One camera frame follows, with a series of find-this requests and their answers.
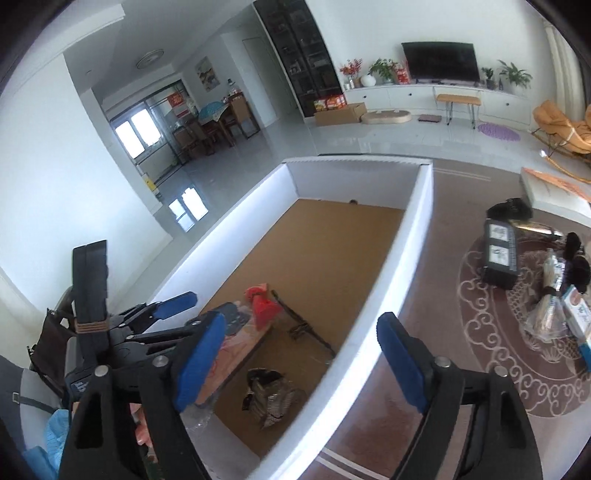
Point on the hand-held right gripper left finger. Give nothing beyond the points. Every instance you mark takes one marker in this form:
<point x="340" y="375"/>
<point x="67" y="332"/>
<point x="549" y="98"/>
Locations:
<point x="198" y="355"/>

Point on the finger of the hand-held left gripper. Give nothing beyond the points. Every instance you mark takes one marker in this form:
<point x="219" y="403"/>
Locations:
<point x="166" y="333"/>
<point x="175" y="304"/>

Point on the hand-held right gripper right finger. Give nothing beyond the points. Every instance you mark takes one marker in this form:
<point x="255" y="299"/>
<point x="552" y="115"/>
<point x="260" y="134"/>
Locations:
<point x="401" y="360"/>

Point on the plastic-wrapped orange board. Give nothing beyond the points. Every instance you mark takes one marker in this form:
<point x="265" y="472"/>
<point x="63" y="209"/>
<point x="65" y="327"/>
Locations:
<point x="235" y="355"/>

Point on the silver hair claw clip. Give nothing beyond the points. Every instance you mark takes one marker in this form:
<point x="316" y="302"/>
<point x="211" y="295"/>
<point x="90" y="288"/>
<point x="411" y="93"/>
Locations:
<point x="272" y="397"/>

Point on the thin black metal rods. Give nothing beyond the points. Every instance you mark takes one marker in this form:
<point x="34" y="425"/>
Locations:
<point x="302" y="325"/>

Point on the white storage box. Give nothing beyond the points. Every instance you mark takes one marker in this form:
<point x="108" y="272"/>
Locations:
<point x="351" y="240"/>

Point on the small black box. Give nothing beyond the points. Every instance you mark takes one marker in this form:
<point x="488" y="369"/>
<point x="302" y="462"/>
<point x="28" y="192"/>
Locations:
<point x="499" y="254"/>

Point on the bagged bundle of wooden sticks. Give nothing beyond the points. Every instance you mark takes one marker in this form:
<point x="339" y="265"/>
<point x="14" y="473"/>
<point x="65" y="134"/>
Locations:
<point x="547" y="304"/>

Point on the white and blue medicine box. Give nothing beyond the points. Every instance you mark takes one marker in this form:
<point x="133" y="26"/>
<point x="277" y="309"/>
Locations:
<point x="579" y="318"/>

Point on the person's left forearm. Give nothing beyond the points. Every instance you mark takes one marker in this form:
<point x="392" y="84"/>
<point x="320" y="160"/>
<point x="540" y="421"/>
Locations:
<point x="46" y="447"/>

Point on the person's left hand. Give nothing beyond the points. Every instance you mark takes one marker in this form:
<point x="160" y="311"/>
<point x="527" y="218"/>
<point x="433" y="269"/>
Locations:
<point x="142" y="424"/>

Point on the gold cosmetic tube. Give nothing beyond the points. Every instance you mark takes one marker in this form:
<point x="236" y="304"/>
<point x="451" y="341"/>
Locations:
<point x="535" y="228"/>

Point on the wooden dining table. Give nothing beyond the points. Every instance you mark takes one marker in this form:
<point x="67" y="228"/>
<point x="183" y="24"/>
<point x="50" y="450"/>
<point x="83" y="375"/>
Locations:
<point x="214" y="115"/>

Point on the white flat box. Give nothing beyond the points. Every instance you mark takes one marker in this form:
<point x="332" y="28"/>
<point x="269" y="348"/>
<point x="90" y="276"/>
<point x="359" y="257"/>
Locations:
<point x="554" y="189"/>

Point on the round ceiling light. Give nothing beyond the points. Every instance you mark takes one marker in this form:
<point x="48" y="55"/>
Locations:
<point x="150" y="58"/>

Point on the dark floor scale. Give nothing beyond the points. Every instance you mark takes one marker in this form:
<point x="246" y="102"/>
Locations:
<point x="430" y="119"/>

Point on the beige oval floor pad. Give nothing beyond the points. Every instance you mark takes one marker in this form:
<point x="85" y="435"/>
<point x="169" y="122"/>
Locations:
<point x="387" y="117"/>

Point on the purple round mat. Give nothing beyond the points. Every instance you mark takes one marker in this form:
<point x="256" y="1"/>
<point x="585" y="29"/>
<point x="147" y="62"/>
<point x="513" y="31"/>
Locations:
<point x="498" y="131"/>

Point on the cardboard box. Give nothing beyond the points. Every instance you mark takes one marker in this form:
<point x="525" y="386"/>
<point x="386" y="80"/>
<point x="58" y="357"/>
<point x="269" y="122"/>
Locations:
<point x="339" y="115"/>

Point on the orange snack boxes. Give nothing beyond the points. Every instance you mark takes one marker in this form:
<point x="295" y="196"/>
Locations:
<point x="330" y="102"/>

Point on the white television cabinet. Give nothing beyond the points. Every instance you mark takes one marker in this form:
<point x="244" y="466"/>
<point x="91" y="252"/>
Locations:
<point x="392" y="97"/>

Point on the orange bench with metal legs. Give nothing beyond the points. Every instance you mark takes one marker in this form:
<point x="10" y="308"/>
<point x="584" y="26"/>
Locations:
<point x="458" y="98"/>

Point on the black display cabinet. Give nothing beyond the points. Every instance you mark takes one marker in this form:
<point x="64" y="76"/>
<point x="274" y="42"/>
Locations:
<point x="300" y="55"/>

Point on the round white vase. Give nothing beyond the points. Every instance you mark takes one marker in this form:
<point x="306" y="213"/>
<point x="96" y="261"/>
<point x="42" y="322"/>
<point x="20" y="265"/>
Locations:
<point x="368" y="80"/>

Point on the orange lounge chair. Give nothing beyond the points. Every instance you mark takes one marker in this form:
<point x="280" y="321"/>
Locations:
<point x="561" y="127"/>

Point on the red gift box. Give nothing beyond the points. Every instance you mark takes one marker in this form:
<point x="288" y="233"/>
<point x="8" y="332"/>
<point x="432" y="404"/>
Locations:
<point x="403" y="74"/>

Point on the bushy green potted plant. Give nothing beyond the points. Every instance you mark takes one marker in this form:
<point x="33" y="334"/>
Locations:
<point x="383" y="70"/>

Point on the red flowers in vase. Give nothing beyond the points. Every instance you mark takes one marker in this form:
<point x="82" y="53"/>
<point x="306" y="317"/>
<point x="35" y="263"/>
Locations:
<point x="351" y="71"/>

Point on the small potted plant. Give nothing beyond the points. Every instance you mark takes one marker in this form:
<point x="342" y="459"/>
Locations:
<point x="488" y="77"/>

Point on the black television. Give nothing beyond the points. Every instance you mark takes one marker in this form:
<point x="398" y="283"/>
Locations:
<point x="441" y="62"/>

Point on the large leafy potted plant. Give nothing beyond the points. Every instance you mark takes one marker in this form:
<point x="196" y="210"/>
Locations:
<point x="515" y="74"/>

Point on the beige curtain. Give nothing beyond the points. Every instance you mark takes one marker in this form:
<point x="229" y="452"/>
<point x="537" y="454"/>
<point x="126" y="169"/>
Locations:
<point x="565" y="74"/>

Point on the wall painting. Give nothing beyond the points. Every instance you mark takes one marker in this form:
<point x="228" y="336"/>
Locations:
<point x="207" y="73"/>

